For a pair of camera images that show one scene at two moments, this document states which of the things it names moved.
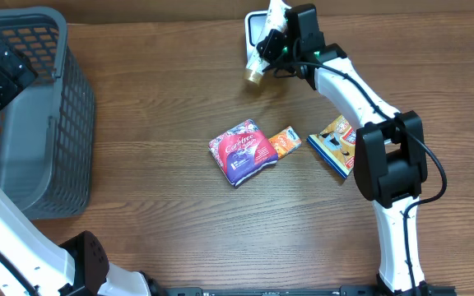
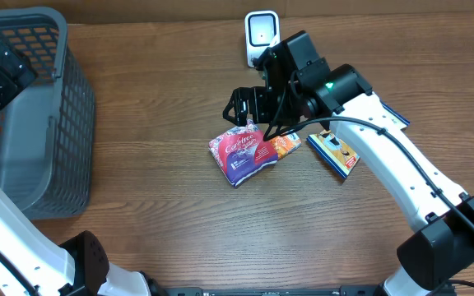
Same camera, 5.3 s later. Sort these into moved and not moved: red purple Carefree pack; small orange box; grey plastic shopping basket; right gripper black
Moved: right gripper black
Not moved: small orange box; red purple Carefree pack; grey plastic shopping basket
